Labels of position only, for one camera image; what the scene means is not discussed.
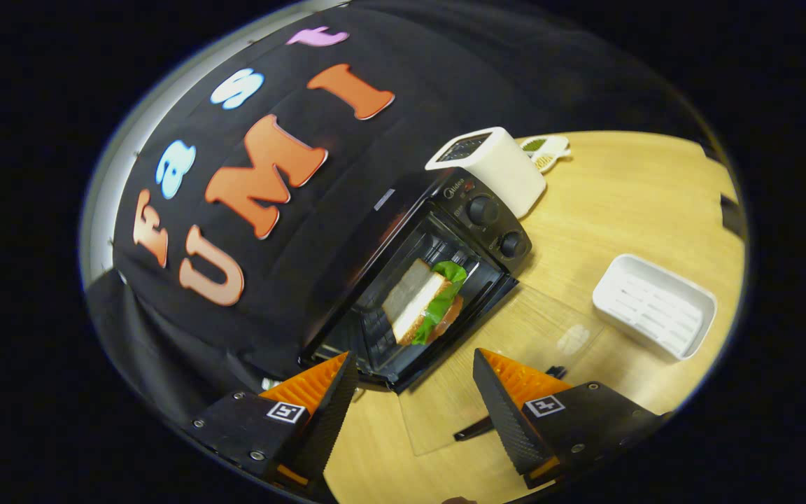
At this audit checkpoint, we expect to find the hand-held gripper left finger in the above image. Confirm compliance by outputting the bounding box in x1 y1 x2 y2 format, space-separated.
190 350 360 491

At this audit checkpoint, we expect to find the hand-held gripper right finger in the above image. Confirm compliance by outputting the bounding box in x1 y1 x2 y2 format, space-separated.
473 348 666 489

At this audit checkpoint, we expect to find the lettuce sandwich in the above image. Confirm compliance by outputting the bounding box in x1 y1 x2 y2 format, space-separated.
382 258 469 347

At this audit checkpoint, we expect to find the black toaster oven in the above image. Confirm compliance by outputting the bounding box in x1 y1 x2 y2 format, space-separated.
298 168 608 457

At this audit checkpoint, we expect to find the white slot toaster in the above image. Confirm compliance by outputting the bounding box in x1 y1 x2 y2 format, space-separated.
425 127 548 221

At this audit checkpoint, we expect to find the white plastic tray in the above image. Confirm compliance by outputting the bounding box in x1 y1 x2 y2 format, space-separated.
592 253 719 362

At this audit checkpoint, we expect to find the small white snack dish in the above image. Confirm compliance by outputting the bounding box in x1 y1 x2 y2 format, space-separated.
521 134 572 175

